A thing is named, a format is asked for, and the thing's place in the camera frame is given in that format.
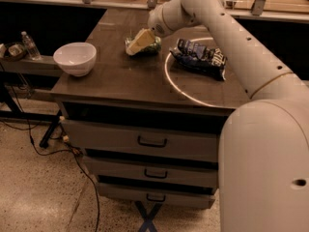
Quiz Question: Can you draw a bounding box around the bottom grey drawer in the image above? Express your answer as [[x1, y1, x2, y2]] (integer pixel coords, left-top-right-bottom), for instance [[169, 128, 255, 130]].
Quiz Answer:
[[96, 183, 215, 209]]

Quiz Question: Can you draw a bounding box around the dark bowl with items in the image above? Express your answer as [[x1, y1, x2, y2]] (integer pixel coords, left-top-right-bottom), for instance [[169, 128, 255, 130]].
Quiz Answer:
[[0, 43, 26, 62]]

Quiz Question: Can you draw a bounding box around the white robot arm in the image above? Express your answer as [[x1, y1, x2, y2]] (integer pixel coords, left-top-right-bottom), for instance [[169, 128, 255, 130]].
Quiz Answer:
[[127, 0, 309, 232]]

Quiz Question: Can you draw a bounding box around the middle grey drawer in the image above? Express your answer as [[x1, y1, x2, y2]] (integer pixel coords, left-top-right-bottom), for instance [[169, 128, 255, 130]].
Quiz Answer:
[[83, 157, 217, 188]]

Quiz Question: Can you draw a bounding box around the black floor cable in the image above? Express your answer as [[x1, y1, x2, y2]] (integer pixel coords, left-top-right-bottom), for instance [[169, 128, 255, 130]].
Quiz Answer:
[[0, 80, 101, 232]]

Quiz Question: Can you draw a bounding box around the grey side shelf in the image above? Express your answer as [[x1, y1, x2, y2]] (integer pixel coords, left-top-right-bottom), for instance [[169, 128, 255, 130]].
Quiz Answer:
[[0, 56, 63, 77]]

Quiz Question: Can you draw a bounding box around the top grey drawer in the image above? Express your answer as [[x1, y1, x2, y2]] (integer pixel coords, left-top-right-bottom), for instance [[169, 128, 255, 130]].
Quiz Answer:
[[62, 119, 217, 162]]

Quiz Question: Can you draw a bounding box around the blue chip bag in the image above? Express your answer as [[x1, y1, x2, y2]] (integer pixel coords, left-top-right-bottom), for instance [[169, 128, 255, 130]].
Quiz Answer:
[[170, 39, 227, 81]]

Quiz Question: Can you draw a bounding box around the clear water bottle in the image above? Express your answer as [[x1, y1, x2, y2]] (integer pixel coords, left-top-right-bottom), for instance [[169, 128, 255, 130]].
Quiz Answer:
[[21, 31, 42, 61]]

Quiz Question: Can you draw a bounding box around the grey drawer cabinet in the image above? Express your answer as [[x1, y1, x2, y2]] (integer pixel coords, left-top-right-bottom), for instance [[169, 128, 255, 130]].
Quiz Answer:
[[52, 10, 248, 196]]

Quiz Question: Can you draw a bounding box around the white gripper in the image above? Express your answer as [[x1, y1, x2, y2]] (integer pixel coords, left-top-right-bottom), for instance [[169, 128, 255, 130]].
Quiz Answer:
[[126, 0, 200, 56]]

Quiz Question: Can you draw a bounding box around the white bowl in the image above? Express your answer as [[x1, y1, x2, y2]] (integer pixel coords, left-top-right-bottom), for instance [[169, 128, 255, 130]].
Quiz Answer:
[[53, 43, 97, 77]]

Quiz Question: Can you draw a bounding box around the grey drawer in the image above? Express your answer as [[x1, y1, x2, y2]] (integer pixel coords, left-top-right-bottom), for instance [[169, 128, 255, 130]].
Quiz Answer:
[[62, 119, 217, 162], [83, 157, 217, 188], [96, 183, 215, 209]]

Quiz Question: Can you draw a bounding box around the green soda can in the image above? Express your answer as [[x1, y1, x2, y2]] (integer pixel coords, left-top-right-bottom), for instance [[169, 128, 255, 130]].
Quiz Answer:
[[125, 37, 161, 56]]

